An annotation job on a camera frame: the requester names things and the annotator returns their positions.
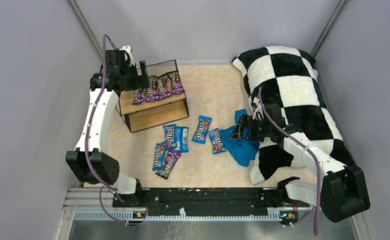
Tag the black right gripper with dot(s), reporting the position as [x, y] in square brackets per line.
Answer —
[245, 127]

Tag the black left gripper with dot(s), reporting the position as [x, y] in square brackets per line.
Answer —
[139, 76]

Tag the purple candy bag bottom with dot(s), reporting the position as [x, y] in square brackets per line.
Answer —
[138, 97]

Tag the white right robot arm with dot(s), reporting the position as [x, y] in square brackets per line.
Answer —
[340, 191]

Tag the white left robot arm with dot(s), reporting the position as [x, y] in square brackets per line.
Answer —
[89, 160]

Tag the blue candy bag left upper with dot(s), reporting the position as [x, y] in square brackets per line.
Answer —
[170, 136]

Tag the blue candy bag back side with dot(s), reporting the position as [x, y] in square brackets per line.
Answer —
[182, 139]

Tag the blue candy bag leftmost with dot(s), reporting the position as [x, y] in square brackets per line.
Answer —
[159, 156]

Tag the blue cloth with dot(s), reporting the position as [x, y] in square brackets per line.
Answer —
[243, 151]

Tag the black white checkered pillow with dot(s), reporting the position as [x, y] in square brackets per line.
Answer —
[287, 77]

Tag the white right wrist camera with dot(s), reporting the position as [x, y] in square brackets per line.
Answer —
[256, 109]

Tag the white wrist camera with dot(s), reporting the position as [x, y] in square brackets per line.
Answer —
[128, 54]
[256, 109]

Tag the wood and wire shelf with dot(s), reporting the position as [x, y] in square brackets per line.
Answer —
[144, 116]

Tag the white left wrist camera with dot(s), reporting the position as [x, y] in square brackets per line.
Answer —
[128, 54]

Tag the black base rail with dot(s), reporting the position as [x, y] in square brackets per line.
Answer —
[205, 202]

